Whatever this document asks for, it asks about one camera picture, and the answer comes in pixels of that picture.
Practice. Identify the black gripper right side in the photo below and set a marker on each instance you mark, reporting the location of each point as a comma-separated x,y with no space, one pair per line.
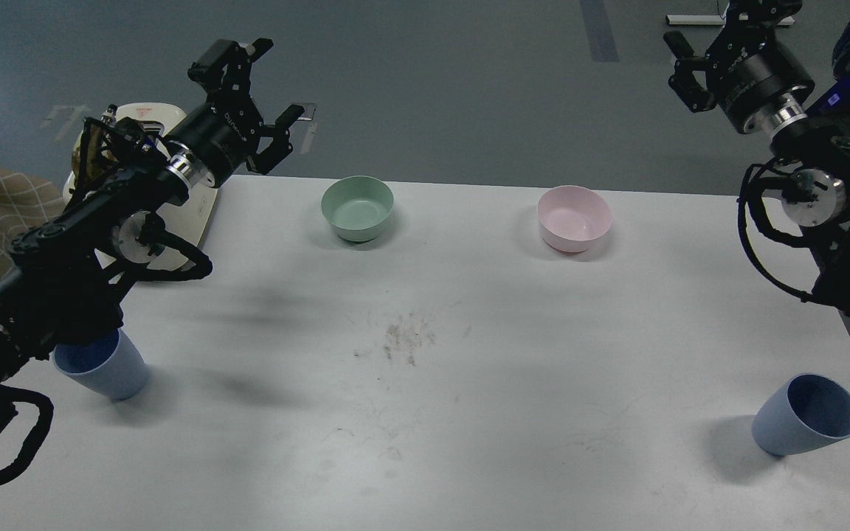
745,71

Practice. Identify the cream toaster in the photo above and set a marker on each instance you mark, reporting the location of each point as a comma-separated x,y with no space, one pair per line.
190,220

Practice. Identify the white stand base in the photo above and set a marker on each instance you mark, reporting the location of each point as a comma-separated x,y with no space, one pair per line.
682,20

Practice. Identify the green bowl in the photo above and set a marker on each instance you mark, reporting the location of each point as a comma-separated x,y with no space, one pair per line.
358,208

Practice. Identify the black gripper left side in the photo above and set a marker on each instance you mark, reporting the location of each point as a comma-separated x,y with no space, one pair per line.
227,130

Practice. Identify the toast slice left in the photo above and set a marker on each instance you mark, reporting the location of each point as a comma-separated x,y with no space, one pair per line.
91,159

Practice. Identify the pink bowl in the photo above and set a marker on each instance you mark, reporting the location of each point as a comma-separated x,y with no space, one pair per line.
573,219

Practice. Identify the blue cup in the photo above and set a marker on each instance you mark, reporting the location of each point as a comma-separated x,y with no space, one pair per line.
110,366
807,413

